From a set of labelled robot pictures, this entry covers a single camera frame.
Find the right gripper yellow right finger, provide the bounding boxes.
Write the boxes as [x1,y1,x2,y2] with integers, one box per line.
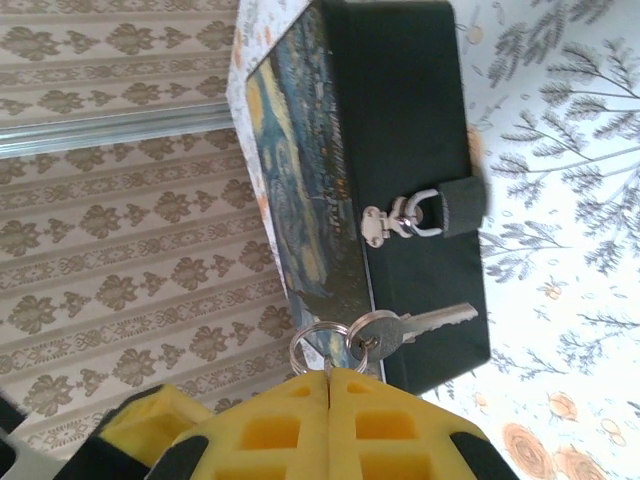
[328,368,522,480]

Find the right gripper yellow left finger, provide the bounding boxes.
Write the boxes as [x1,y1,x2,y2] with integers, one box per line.
[53,370,331,480]

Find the silver key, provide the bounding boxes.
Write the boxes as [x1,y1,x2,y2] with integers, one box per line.
[346,301,480,375]

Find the silver key ring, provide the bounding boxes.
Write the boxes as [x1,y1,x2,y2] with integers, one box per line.
[288,319,352,375]

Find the black padlock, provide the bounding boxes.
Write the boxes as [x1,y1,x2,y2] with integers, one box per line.
[405,175,490,237]

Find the silver box hasp latch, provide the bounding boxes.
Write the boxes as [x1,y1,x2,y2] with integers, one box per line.
[360,196,426,249]

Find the floral table cloth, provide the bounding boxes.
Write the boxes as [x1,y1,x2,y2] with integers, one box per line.
[225,0,640,480]

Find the black box starry night lid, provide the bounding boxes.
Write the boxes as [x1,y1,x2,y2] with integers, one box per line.
[244,0,494,396]

